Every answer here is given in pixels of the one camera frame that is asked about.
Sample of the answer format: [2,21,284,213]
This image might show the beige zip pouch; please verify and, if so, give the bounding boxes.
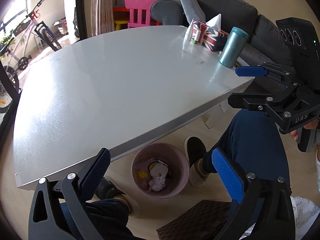
[150,163,169,178]

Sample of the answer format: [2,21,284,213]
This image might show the yellow oval zip case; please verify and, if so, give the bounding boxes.
[148,161,158,172]

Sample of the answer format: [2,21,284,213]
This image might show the pink trash bin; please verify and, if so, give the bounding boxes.
[132,143,189,199]

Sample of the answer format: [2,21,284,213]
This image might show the person's right hand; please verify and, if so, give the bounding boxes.
[290,119,320,142]

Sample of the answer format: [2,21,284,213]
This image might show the teal thermos bottle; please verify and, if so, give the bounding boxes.
[219,27,248,68]

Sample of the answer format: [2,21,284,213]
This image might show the beige slipper shoe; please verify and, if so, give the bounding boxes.
[189,158,209,187]

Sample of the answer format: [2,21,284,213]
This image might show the person's legs in jeans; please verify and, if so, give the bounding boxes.
[202,109,291,188]

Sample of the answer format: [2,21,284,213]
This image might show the union jack tissue box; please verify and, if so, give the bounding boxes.
[191,14,228,52]

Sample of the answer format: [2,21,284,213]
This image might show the dark woven mat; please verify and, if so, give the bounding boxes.
[157,200,231,240]

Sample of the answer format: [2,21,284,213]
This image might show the black shoe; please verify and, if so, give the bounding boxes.
[184,136,207,167]

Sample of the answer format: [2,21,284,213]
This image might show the yellow toy brick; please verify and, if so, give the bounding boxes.
[137,170,148,179]

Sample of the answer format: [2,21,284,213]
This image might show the small white green bottle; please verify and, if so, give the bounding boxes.
[193,30,201,44]

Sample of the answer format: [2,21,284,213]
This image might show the dark grey sofa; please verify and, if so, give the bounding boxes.
[150,0,296,91]

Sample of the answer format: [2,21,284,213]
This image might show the white tube bottle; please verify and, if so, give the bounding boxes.
[184,20,193,41]

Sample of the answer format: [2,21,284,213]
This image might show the crumpled white tissue back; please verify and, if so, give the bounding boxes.
[149,175,165,192]

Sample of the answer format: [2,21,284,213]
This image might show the light grey cushion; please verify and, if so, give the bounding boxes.
[180,0,206,24]

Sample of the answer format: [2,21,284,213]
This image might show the white printed shoe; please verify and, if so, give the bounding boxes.
[290,196,319,239]

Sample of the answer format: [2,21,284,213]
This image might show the pink kids chair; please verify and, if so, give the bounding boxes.
[124,0,161,28]

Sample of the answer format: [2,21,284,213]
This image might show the yellow kids stool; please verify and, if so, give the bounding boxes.
[114,20,129,31]

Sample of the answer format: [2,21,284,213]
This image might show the red kids table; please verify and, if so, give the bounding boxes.
[113,7,130,21]

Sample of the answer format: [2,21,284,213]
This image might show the patterned curtain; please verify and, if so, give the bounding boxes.
[91,0,114,36]

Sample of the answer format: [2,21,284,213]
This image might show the white bicycle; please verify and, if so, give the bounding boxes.
[1,0,62,113]

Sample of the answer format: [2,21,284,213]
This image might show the black door frame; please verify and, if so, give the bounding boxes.
[1,0,87,147]

